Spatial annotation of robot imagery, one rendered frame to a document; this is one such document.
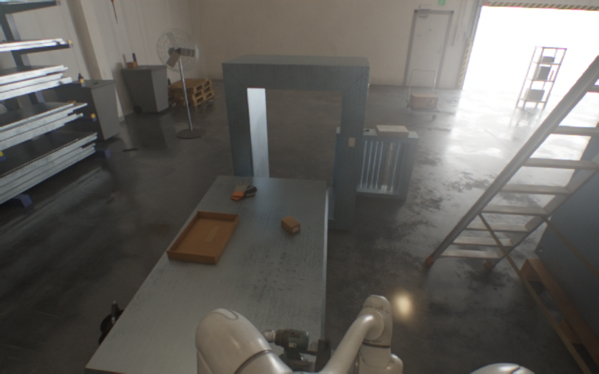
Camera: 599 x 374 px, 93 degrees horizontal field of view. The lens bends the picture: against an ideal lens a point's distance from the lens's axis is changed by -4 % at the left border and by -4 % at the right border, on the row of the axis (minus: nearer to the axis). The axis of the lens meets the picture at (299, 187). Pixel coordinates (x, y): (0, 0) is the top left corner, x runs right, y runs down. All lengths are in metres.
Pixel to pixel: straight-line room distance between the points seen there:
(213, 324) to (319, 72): 2.08
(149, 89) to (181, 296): 6.04
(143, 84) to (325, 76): 5.40
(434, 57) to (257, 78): 8.46
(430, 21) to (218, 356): 10.24
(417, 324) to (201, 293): 1.53
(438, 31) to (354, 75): 8.16
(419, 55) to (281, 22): 4.35
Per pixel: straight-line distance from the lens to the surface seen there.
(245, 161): 2.90
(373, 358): 1.18
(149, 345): 1.60
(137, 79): 7.45
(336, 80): 2.52
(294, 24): 10.42
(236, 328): 0.78
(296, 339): 1.12
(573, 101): 1.69
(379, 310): 1.16
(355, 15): 10.27
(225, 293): 1.68
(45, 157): 4.92
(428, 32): 10.50
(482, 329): 2.64
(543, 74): 9.83
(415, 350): 2.35
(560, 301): 2.91
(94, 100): 5.90
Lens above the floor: 1.89
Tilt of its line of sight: 30 degrees down
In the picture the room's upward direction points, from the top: straight up
